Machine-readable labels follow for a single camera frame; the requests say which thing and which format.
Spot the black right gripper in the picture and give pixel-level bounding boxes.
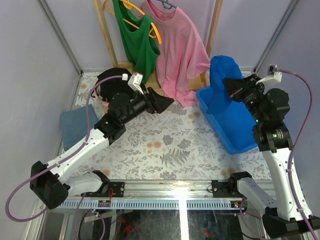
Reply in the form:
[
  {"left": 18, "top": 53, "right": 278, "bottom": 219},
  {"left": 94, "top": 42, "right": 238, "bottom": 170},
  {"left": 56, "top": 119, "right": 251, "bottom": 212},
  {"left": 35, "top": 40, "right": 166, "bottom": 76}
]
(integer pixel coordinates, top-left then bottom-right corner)
[{"left": 222, "top": 74, "right": 267, "bottom": 125}]

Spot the blue cap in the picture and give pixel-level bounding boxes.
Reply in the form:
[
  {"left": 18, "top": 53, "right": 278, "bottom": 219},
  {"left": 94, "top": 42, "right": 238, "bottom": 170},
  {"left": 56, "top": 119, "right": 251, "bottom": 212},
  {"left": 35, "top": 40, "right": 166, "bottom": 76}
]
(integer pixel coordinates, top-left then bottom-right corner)
[{"left": 207, "top": 55, "right": 243, "bottom": 115}]

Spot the pink cap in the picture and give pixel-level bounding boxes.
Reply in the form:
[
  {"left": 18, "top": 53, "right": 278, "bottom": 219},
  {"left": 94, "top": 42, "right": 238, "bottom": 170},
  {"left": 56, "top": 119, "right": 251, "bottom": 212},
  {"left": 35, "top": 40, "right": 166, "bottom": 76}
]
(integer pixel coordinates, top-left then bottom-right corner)
[{"left": 98, "top": 96, "right": 110, "bottom": 110}]

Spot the black sport cap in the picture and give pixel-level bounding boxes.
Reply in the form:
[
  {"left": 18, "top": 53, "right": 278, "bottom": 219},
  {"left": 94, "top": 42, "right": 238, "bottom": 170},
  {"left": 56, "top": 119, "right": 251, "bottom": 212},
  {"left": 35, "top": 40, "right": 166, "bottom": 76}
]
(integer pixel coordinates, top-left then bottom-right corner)
[{"left": 91, "top": 67, "right": 134, "bottom": 102}]

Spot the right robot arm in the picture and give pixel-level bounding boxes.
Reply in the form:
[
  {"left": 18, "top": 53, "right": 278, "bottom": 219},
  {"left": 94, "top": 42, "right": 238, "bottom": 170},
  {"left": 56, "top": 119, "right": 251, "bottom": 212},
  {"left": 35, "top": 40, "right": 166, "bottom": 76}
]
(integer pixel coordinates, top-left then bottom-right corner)
[{"left": 223, "top": 74, "right": 320, "bottom": 238}]

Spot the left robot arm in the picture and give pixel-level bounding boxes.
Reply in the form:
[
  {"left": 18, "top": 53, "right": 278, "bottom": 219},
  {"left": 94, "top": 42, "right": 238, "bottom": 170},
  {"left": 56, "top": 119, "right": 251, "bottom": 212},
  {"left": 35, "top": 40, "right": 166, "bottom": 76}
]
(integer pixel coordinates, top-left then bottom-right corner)
[{"left": 30, "top": 87, "right": 174, "bottom": 210}]

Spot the wooden clothes rack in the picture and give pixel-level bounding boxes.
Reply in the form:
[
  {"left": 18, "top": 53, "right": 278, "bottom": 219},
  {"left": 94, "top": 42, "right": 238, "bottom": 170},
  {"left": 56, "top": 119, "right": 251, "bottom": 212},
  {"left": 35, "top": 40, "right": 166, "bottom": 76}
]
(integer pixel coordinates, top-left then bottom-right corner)
[{"left": 92, "top": 0, "right": 223, "bottom": 93}]

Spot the blue plastic bin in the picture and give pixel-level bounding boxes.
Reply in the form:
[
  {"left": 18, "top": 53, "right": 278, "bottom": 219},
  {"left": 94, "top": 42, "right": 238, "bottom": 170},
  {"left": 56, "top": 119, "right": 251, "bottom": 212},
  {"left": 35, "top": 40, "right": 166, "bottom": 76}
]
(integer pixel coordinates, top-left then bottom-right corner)
[{"left": 196, "top": 85, "right": 258, "bottom": 155}]

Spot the pink t-shirt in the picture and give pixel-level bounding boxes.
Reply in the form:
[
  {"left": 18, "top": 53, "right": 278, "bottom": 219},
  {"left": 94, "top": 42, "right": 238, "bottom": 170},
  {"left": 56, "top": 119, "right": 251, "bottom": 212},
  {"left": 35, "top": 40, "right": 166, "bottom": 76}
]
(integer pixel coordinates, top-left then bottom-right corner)
[{"left": 140, "top": 0, "right": 211, "bottom": 107}]

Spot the green tank top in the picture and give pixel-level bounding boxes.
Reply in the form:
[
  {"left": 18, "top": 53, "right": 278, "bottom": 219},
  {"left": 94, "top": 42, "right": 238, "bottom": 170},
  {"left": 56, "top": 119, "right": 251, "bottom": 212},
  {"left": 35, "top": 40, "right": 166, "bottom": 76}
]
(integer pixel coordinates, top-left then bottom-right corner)
[{"left": 112, "top": 0, "right": 161, "bottom": 84}]

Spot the yellow clothes hanger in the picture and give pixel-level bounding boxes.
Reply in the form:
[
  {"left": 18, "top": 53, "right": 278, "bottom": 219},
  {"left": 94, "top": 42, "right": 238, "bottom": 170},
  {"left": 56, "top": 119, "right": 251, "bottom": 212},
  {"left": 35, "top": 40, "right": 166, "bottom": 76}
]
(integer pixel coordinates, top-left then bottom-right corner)
[{"left": 103, "top": 0, "right": 163, "bottom": 45}]

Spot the folded blue cloth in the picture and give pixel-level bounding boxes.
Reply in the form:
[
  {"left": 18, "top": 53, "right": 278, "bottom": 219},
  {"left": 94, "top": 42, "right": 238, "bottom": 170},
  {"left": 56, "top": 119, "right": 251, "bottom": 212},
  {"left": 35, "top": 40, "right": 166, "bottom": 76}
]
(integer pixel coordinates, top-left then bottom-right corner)
[{"left": 60, "top": 106, "right": 88, "bottom": 151}]

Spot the grey clothes hanger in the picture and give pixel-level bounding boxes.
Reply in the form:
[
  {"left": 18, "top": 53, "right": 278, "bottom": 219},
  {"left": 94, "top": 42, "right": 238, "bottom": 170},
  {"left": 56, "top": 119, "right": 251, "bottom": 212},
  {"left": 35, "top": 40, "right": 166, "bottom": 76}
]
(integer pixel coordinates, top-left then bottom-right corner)
[{"left": 159, "top": 0, "right": 177, "bottom": 10}]

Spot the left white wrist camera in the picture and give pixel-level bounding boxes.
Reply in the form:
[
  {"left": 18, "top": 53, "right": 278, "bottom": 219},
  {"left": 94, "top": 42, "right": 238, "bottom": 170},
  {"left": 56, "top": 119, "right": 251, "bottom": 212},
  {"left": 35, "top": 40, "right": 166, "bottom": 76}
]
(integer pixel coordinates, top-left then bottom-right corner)
[{"left": 121, "top": 72, "right": 145, "bottom": 95}]

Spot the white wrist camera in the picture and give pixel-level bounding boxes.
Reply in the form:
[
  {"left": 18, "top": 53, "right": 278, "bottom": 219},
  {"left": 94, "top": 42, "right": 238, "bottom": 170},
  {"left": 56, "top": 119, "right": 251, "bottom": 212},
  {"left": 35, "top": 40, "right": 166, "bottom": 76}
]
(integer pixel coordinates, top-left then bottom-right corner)
[
  {"left": 256, "top": 64, "right": 282, "bottom": 87},
  {"left": 121, "top": 72, "right": 145, "bottom": 95}
]

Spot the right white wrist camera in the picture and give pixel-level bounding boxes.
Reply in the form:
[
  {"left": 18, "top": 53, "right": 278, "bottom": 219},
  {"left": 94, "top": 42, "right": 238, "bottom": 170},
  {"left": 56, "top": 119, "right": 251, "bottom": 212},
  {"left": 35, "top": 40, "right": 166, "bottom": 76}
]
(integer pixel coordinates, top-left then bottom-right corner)
[{"left": 256, "top": 64, "right": 282, "bottom": 87}]

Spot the aluminium mounting rail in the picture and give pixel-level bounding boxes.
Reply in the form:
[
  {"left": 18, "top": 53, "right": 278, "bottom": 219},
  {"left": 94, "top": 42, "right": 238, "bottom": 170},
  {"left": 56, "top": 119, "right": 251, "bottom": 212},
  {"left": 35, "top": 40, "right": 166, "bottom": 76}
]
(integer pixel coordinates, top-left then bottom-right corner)
[{"left": 59, "top": 180, "right": 242, "bottom": 211}]

